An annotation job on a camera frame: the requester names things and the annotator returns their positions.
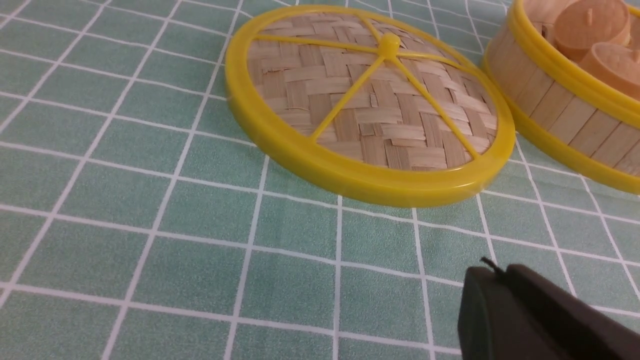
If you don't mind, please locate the tan toy steamed bun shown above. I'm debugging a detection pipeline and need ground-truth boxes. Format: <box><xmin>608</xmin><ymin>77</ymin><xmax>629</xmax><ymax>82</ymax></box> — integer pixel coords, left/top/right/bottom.
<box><xmin>554</xmin><ymin>0</ymin><xmax>631</xmax><ymax>62</ymax></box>

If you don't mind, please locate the yellow bamboo steamer basket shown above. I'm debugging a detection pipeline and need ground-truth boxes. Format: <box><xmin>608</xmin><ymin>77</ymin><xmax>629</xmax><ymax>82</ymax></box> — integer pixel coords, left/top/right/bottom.
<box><xmin>482</xmin><ymin>0</ymin><xmax>640</xmax><ymax>194</ymax></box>

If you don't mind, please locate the yellow woven bamboo steamer lid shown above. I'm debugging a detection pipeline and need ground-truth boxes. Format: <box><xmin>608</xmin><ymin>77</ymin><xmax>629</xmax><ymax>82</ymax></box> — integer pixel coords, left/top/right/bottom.
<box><xmin>225</xmin><ymin>5</ymin><xmax>515</xmax><ymax>208</ymax></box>

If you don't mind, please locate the green checkered tablecloth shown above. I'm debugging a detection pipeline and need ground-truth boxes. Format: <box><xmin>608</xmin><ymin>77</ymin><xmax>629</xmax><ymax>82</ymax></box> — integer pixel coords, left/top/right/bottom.
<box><xmin>0</xmin><ymin>0</ymin><xmax>639</xmax><ymax>360</ymax></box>

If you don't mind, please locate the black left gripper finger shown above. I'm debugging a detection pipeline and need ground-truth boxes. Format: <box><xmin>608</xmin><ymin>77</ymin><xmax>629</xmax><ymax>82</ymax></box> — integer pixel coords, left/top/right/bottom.
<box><xmin>457</xmin><ymin>257</ymin><xmax>640</xmax><ymax>360</ymax></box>

